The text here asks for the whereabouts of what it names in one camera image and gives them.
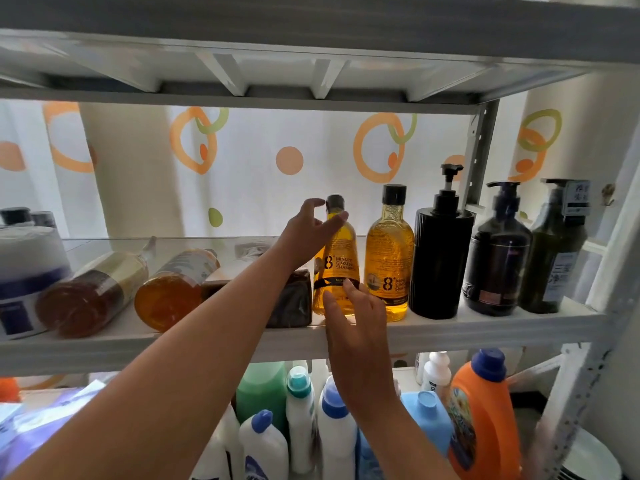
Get light blue detergent bottle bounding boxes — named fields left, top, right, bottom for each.
left=399, top=389, right=454, bottom=458

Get white bottle teal cap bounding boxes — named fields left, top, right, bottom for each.
left=285, top=365, right=317, bottom=476

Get person's left forearm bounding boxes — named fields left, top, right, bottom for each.
left=7, top=245, right=307, bottom=480

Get black ribbed pump bottle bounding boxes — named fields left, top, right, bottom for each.
left=408, top=163, right=476, bottom=321

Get amber shampoo bottle black cap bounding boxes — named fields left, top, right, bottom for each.
left=364, top=183, right=416, bottom=323
left=312, top=194, right=362, bottom=317

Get white metal shelving rack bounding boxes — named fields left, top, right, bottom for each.
left=0, top=0, right=640, bottom=480

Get white curtain orange circles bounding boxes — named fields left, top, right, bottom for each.
left=0, top=70, right=640, bottom=315

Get white cleaner bottle blue cap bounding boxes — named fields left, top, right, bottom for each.
left=316, top=375, right=359, bottom=480
left=238, top=409, right=291, bottom=480

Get plain white bottle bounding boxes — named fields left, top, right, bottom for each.
left=189, top=404, right=242, bottom=480

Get person's left hand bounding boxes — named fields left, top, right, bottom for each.
left=276, top=197, right=350, bottom=271

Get purple plastic package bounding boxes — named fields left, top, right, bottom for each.
left=0, top=384, right=107, bottom=480

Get person's right hand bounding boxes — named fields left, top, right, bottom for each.
left=322, top=279, right=399, bottom=421

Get dark purple pump bottle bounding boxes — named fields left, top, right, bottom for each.
left=462, top=181, right=533, bottom=317

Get dark green pump bottle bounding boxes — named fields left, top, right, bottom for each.
left=518, top=178, right=593, bottom=315

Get white tub blue band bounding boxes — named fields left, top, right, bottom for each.
left=0, top=224, right=72, bottom=342

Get white plates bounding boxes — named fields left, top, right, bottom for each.
left=562, top=426, right=624, bottom=480

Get small white bottle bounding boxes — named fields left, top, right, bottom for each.
left=420, top=351, right=453, bottom=396

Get orange detergent bottle blue cap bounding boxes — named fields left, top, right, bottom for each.
left=446, top=348, right=522, bottom=480

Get green liquid bottle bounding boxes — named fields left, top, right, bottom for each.
left=234, top=362, right=289, bottom=436

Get dark brown box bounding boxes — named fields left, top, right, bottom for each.
left=201, top=268, right=314, bottom=330

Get orange liquid bottle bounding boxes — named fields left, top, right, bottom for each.
left=133, top=248, right=222, bottom=333

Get brown liquid bottle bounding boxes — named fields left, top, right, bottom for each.
left=34, top=237, right=159, bottom=341

